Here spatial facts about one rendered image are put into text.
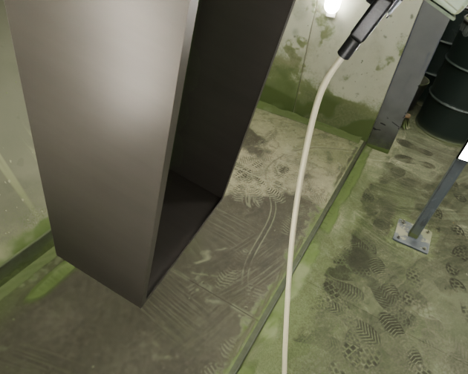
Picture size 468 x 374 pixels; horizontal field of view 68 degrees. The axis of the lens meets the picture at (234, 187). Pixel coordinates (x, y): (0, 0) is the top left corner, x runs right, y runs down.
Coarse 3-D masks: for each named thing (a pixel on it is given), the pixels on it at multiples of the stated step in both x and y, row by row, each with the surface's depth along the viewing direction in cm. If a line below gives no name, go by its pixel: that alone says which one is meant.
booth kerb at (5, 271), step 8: (48, 232) 172; (40, 240) 169; (48, 240) 174; (24, 248) 163; (32, 248) 167; (40, 248) 171; (48, 248) 176; (16, 256) 160; (24, 256) 164; (32, 256) 169; (40, 256) 173; (8, 264) 158; (16, 264) 162; (24, 264) 166; (0, 272) 156; (8, 272) 160; (16, 272) 164; (0, 280) 158; (8, 280) 162
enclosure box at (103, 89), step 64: (64, 0) 54; (128, 0) 49; (192, 0) 46; (256, 0) 99; (64, 64) 62; (128, 64) 56; (192, 64) 121; (256, 64) 111; (64, 128) 74; (128, 128) 65; (192, 128) 139; (64, 192) 90; (128, 192) 77; (192, 192) 154; (64, 256) 116; (128, 256) 96
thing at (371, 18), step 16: (384, 0) 65; (400, 0) 63; (432, 0) 62; (448, 0) 60; (464, 0) 60; (368, 16) 68; (448, 16) 62; (352, 32) 71; (368, 32) 69; (352, 48) 73
